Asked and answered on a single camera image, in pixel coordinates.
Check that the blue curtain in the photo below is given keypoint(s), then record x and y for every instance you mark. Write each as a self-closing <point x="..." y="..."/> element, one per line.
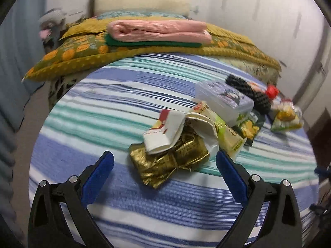
<point x="15" y="56"/>

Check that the yellow green snack packet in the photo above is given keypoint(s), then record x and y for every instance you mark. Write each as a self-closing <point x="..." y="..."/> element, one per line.
<point x="285" y="118"/>

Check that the striped bed sheet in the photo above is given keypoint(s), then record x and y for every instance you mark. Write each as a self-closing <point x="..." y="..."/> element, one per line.
<point x="129" y="95"/>

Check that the white red paper wrapper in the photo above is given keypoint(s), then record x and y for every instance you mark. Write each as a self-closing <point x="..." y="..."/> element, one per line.
<point x="160" y="137"/>

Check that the clear plastic container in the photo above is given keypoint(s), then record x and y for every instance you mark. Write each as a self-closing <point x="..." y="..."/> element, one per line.
<point x="225" y="100"/>

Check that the cream pillow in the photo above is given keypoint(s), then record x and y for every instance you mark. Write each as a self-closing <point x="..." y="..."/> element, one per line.
<point x="139" y="2"/>

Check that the teal patterned pillow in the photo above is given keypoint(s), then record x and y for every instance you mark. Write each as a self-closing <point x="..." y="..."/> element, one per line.
<point x="134" y="14"/>

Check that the light green snack packet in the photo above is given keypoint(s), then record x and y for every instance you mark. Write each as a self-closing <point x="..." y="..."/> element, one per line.
<point x="230" y="137"/>

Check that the yellow orange patterned quilt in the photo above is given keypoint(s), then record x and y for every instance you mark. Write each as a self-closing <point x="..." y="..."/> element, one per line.
<point x="72" y="54"/>

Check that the pile of clothes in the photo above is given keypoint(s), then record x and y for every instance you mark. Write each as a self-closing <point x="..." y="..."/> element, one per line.
<point x="51" y="23"/>

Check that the green folded cloth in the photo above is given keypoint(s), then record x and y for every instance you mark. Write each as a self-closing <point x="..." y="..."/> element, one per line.
<point x="116" y="42"/>

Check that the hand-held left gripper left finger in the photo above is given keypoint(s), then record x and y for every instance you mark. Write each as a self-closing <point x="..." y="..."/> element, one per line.
<point x="99" y="173"/>

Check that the white crumpled wrapper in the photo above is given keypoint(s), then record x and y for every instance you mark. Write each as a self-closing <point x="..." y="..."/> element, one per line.
<point x="201" y="124"/>

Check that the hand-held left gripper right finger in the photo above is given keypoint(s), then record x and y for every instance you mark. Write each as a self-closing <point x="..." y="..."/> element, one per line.
<point x="230" y="175"/>

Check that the red snack wrapper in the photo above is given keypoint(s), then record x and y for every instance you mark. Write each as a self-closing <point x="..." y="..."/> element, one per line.
<point x="272" y="91"/>

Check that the pink folded blanket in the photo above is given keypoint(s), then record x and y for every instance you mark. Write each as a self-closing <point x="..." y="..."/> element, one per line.
<point x="155" y="29"/>

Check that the gold foil wrapper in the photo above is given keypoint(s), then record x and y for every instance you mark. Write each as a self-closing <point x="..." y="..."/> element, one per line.
<point x="155" y="165"/>

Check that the dark green biscuit packet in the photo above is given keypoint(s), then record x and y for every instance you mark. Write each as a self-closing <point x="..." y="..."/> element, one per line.
<point x="248" y="130"/>

